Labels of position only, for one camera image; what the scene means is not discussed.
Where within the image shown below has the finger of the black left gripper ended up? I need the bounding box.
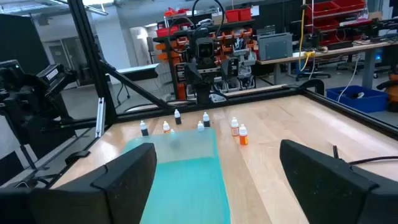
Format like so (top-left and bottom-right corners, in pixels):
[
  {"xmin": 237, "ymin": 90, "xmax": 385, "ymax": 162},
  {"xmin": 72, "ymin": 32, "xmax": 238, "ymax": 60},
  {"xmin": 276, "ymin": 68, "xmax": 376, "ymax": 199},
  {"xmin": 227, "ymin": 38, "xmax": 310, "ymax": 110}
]
[
  {"xmin": 183, "ymin": 62, "xmax": 203, "ymax": 85},
  {"xmin": 220, "ymin": 57, "xmax": 233, "ymax": 79}
]

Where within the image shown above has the blue plastic floor bin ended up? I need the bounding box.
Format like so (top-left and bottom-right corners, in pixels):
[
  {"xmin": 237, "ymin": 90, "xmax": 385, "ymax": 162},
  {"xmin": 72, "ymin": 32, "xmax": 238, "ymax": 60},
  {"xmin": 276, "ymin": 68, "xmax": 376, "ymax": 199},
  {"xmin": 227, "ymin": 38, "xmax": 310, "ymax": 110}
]
[{"xmin": 325, "ymin": 85, "xmax": 389, "ymax": 113}]

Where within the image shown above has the black aluminium table frame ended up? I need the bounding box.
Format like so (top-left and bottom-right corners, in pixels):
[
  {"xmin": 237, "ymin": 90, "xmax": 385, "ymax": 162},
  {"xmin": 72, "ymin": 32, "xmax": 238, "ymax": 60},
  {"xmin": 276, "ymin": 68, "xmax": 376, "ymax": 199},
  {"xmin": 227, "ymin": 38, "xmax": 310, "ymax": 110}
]
[{"xmin": 0, "ymin": 0, "xmax": 398, "ymax": 190}]

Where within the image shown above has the teal translucent plastic bin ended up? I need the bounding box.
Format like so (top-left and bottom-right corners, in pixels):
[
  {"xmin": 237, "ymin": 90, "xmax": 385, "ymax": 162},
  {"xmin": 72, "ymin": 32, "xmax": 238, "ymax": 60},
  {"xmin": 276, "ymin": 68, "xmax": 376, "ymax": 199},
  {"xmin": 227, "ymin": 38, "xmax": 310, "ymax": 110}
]
[{"xmin": 121, "ymin": 128, "xmax": 233, "ymax": 224}]

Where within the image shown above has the yellow hanging cable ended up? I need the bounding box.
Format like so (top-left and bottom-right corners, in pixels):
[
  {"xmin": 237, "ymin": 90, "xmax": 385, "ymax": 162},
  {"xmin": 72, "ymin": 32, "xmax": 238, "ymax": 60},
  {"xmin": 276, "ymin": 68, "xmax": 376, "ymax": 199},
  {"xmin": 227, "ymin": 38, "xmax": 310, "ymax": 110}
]
[{"xmin": 297, "ymin": 4, "xmax": 317, "ymax": 72}]

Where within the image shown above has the red label food coloring bottle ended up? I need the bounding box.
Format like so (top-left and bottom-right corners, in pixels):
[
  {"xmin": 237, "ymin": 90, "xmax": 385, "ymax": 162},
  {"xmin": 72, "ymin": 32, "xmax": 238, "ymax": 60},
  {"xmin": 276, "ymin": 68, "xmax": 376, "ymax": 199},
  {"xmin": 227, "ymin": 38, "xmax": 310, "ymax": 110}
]
[{"xmin": 139, "ymin": 120, "xmax": 150, "ymax": 137}]

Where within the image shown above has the black office chair base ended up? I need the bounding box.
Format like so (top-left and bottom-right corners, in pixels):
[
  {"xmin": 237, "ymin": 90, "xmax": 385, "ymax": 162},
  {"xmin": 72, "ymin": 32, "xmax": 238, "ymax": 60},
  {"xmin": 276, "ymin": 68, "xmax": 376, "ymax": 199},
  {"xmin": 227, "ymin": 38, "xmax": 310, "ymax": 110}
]
[{"xmin": 295, "ymin": 60, "xmax": 332, "ymax": 82}]

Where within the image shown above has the wooden top workbench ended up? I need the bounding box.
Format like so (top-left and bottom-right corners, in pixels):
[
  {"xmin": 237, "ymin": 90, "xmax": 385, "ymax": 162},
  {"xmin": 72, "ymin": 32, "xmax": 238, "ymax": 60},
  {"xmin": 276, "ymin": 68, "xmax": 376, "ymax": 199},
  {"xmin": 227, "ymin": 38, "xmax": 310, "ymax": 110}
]
[{"xmin": 255, "ymin": 39, "xmax": 398, "ymax": 91}]

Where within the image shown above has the black arched clamp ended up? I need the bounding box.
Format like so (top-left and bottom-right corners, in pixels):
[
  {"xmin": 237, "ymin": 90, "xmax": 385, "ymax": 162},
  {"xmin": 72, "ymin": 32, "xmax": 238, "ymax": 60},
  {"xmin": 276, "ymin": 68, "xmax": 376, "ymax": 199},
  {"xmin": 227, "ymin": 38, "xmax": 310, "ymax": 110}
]
[{"xmin": 298, "ymin": 78, "xmax": 326, "ymax": 96}]

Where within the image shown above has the orange bottle with white label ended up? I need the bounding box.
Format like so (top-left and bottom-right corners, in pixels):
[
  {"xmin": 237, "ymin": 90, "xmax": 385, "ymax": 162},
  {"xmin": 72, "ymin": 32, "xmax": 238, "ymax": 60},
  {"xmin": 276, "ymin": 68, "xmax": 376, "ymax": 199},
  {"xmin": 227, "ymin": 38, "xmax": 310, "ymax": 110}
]
[{"xmin": 230, "ymin": 116, "xmax": 240, "ymax": 137}]

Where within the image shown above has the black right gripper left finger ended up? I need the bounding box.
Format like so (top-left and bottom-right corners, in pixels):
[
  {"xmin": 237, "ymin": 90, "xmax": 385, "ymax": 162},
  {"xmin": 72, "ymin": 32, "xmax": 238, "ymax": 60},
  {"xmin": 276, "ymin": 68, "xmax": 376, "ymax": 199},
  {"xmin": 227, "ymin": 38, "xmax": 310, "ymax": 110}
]
[{"xmin": 30, "ymin": 142, "xmax": 158, "ymax": 224}]

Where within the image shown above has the black corner bracket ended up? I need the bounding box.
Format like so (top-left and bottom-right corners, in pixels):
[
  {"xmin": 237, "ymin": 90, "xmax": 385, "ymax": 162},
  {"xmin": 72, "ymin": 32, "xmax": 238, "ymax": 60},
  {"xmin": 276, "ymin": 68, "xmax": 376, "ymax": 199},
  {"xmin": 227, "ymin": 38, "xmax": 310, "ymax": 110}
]
[{"xmin": 64, "ymin": 150, "xmax": 91, "ymax": 166}]

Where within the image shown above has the red plastic storage bin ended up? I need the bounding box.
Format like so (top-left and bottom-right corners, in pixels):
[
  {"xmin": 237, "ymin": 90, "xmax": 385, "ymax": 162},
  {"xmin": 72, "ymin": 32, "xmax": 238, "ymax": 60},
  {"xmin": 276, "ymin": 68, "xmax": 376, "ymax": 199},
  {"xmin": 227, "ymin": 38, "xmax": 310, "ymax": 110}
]
[
  {"xmin": 224, "ymin": 9, "xmax": 240, "ymax": 23},
  {"xmin": 332, "ymin": 0, "xmax": 367, "ymax": 12},
  {"xmin": 306, "ymin": 1, "xmax": 341, "ymax": 17},
  {"xmin": 238, "ymin": 7, "xmax": 252, "ymax": 22}
]

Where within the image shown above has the black power cable with plug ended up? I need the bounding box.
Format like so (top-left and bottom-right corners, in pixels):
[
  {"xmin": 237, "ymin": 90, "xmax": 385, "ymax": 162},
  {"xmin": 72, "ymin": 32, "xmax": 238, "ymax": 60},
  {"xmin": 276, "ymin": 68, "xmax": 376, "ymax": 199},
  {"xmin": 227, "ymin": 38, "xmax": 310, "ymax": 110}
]
[{"xmin": 332, "ymin": 144, "xmax": 398, "ymax": 166}]

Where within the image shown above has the white hanging cable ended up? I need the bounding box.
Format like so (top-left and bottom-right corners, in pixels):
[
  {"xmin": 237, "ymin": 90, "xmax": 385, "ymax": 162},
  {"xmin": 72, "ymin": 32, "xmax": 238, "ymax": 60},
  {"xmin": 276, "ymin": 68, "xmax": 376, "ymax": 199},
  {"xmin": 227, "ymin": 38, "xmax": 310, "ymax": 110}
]
[{"xmin": 336, "ymin": 54, "xmax": 363, "ymax": 103}]

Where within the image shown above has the silver aluminium extrusion bar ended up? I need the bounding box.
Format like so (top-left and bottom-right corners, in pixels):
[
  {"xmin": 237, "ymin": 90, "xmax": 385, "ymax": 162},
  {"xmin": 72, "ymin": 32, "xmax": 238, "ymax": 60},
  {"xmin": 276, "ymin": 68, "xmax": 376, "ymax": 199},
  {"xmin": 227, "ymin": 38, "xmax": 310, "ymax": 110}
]
[{"xmin": 95, "ymin": 96, "xmax": 106, "ymax": 138}]

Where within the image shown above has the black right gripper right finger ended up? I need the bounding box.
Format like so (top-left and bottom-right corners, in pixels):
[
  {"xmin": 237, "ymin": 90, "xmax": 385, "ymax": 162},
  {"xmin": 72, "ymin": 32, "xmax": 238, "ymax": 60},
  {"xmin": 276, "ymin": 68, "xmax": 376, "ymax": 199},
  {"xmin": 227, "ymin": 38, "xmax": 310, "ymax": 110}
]
[{"xmin": 279, "ymin": 139, "xmax": 398, "ymax": 224}]

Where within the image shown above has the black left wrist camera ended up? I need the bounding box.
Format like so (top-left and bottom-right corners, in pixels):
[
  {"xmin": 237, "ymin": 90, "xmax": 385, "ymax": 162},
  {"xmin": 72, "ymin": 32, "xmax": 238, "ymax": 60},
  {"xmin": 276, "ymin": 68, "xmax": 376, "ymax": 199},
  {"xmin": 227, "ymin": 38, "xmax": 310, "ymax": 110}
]
[{"xmin": 195, "ymin": 37, "xmax": 216, "ymax": 60}]

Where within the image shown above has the orange and grey parts rack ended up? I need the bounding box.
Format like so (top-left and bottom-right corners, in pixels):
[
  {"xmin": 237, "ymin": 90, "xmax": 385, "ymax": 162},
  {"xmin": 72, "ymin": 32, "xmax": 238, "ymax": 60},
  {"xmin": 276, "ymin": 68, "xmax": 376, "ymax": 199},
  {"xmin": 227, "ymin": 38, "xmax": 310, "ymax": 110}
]
[{"xmin": 154, "ymin": 27, "xmax": 259, "ymax": 102}]

